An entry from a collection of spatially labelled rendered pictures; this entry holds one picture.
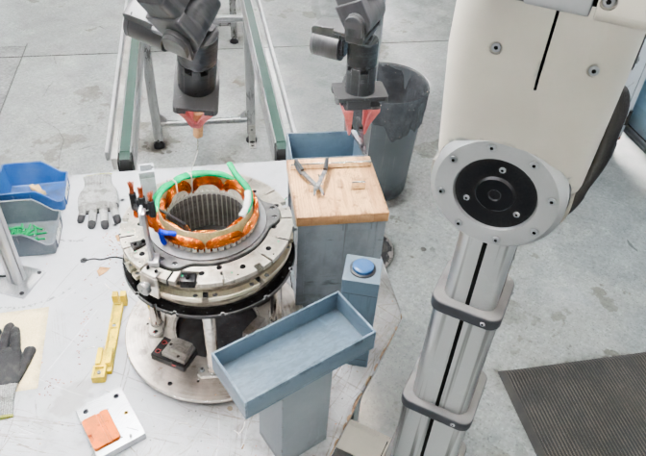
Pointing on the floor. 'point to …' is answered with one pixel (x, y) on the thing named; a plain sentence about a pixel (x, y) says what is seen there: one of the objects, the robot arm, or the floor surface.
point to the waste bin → (390, 152)
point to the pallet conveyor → (133, 70)
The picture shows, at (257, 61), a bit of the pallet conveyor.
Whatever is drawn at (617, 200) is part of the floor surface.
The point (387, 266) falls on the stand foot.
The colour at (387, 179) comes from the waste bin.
